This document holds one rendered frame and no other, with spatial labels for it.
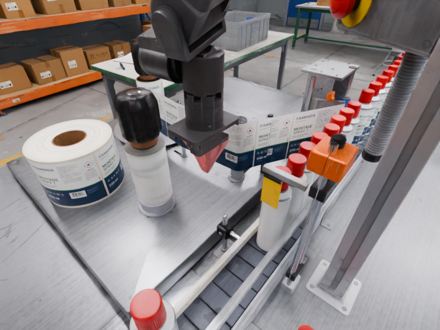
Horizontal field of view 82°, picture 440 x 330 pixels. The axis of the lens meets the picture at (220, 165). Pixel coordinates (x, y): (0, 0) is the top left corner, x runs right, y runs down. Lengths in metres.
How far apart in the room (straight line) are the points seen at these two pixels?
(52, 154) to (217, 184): 0.40
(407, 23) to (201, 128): 0.26
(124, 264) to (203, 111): 0.37
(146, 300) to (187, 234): 0.31
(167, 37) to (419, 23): 0.26
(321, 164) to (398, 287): 0.44
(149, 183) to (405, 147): 0.46
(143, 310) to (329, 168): 0.25
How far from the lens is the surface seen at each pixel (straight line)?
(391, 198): 0.42
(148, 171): 0.56
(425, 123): 0.37
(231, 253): 0.53
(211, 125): 0.37
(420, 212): 0.90
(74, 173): 0.67
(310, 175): 0.55
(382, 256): 0.73
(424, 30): 0.35
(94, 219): 0.70
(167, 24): 0.30
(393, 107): 0.50
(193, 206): 0.66
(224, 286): 0.54
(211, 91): 0.35
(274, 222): 0.50
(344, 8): 0.40
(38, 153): 0.71
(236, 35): 2.30
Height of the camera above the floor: 1.36
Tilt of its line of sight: 38 degrees down
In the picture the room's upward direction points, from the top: straight up
